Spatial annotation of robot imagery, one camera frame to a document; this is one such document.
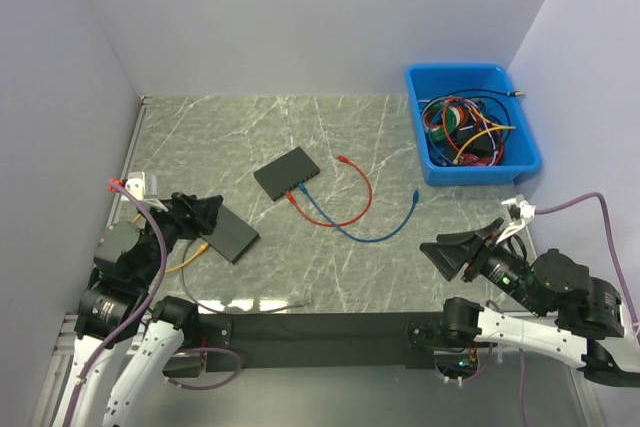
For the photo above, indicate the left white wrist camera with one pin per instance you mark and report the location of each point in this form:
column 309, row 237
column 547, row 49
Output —
column 138, row 189

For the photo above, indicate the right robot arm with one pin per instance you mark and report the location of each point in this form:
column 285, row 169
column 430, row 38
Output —
column 577, row 319

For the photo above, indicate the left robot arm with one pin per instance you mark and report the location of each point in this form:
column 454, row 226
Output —
column 129, row 265

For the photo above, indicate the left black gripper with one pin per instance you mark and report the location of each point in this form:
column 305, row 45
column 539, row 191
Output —
column 193, row 215

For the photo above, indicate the black network switch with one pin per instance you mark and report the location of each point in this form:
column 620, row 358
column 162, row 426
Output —
column 232, row 237
column 285, row 173

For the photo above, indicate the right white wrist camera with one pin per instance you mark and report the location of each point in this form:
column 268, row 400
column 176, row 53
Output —
column 521, row 213

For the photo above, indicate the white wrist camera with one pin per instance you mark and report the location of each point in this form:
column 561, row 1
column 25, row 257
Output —
column 521, row 213
column 138, row 189

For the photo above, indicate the black mounting base bar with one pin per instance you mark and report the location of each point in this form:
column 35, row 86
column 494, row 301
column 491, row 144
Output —
column 334, row 339

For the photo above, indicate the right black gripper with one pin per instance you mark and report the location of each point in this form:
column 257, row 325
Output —
column 450, row 248

